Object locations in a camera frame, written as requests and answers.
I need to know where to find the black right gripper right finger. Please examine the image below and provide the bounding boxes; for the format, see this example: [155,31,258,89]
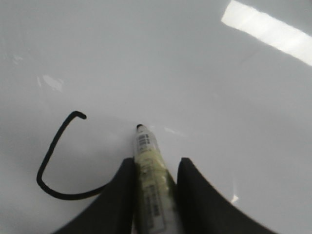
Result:
[177,157,274,234]

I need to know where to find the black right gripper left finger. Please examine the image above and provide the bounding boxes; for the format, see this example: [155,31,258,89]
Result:
[56,158,135,234]

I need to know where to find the white black whiteboard marker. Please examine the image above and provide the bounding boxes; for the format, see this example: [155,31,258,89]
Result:
[134,124,184,234]

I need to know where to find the white whiteboard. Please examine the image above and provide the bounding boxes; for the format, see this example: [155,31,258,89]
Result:
[0,0,312,234]

